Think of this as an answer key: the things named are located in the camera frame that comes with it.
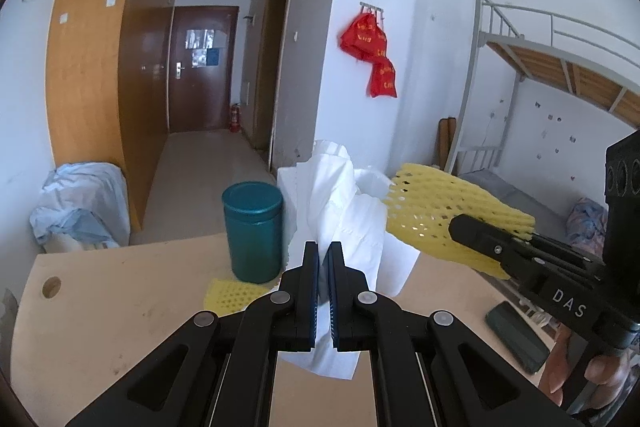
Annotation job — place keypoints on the wooden side door frame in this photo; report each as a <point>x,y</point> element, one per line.
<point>270,72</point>

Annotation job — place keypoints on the person's right hand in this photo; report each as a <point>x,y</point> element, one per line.
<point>555,372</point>

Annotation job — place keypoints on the dark green smartphone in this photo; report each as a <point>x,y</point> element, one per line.
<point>517,337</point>

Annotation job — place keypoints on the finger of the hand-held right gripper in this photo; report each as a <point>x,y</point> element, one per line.
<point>480,237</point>

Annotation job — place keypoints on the grey mattress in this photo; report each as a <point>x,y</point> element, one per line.
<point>550,202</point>

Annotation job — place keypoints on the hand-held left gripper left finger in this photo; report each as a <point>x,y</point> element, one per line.
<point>312,297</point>

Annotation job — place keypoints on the white tissue sheet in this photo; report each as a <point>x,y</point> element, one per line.
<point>327,202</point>

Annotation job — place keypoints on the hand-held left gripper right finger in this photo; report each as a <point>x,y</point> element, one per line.
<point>336,297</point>

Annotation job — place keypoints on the pink patterned cloth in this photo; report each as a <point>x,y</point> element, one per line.
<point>587,222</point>

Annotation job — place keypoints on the teal tin canister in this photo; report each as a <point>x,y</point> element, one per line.
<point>252,232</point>

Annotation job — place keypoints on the wooden board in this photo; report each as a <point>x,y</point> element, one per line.
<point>446,142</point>

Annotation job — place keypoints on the black wall fixture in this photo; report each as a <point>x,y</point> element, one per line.
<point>248,18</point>

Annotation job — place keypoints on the grey metal bunk bed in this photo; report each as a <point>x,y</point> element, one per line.
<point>540,59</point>

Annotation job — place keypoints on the white wall panel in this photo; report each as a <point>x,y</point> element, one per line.
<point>245,94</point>

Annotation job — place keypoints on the red fire extinguisher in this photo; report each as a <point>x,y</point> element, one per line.
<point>234,119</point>

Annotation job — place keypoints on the white foam box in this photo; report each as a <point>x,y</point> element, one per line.
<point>287,217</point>

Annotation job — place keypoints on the wooden wardrobe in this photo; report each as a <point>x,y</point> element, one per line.
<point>90,82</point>

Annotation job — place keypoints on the metal wall hook rack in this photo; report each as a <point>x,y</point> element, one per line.
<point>372,7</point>

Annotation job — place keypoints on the light blue cloth pile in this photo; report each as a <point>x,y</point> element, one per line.
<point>80,197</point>

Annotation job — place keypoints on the dark brown entrance door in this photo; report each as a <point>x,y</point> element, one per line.
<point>200,97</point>

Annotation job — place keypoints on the yellow foam net sleeve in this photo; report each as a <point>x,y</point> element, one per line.
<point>240,296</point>
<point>425,207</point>

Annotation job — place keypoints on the red plastic bag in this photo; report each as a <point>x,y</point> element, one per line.
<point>383,79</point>
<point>362,34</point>

